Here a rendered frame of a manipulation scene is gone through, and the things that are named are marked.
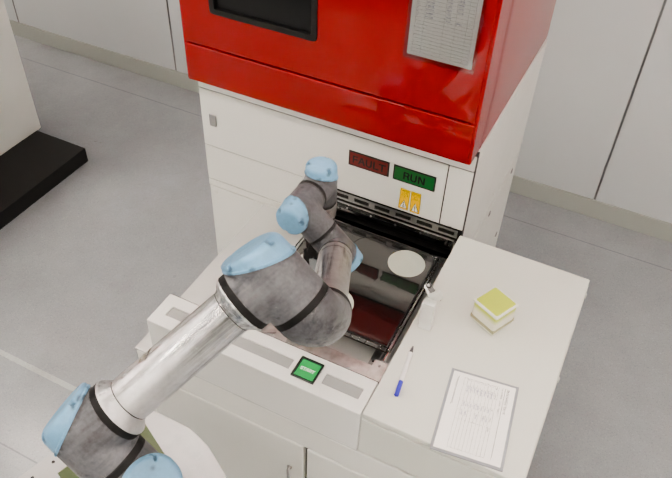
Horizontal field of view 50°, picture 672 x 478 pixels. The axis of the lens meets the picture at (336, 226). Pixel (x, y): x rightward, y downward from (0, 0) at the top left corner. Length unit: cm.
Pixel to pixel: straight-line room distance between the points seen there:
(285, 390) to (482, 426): 43
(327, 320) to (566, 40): 225
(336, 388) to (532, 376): 43
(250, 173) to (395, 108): 61
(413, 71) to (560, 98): 177
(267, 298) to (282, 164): 93
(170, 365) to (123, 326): 178
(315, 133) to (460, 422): 85
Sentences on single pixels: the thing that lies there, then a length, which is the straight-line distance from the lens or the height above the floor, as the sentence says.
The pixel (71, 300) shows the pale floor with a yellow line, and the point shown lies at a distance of 318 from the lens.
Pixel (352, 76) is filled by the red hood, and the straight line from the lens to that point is 174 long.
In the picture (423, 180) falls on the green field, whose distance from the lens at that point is 188.
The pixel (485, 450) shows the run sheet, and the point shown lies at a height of 97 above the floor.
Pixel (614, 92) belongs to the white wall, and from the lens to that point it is 332.
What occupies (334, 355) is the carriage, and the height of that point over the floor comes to 88.
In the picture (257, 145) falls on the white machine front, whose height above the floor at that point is 103.
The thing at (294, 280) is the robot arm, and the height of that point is 139.
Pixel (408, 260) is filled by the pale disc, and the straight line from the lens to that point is 194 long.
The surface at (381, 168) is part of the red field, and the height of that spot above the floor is 110.
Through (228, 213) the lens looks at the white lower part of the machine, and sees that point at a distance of 234.
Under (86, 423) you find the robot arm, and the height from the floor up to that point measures 121.
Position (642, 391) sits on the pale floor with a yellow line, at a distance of 303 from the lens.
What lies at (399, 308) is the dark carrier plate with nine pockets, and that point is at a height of 90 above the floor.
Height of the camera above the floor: 226
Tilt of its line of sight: 42 degrees down
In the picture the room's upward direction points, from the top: 2 degrees clockwise
